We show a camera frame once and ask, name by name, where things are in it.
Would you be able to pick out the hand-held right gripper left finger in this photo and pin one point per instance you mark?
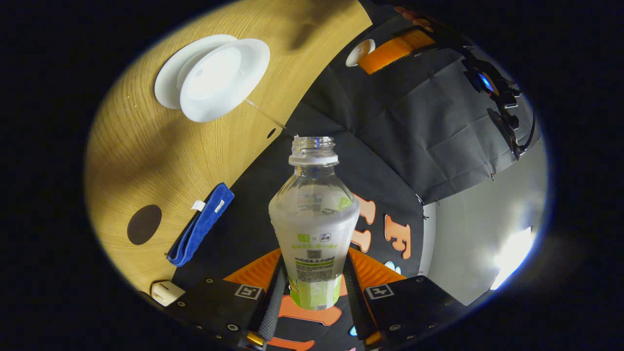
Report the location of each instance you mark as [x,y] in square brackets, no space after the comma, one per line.
[272,307]

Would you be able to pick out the white saucer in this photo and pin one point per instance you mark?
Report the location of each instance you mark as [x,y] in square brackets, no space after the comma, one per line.
[168,83]

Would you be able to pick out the white teacup lid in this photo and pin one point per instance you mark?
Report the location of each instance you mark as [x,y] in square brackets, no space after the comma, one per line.
[360,52]

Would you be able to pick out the white teacup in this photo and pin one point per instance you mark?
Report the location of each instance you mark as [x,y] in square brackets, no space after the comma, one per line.
[219,83]

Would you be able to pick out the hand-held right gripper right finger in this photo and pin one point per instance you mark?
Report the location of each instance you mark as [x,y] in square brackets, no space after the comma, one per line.
[355,304]

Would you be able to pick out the clear water bottle green label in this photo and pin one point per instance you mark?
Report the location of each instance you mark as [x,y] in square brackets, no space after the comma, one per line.
[314,219]

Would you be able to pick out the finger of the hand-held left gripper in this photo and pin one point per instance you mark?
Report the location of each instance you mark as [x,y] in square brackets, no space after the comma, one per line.
[414,19]
[395,51]

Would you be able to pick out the dark round coaster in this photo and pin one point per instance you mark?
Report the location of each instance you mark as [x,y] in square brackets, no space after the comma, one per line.
[144,224]

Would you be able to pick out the blue towel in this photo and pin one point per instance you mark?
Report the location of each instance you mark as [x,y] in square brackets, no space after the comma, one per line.
[202,226]

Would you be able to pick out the white toaster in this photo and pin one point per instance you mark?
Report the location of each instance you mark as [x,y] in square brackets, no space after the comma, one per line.
[166,292]

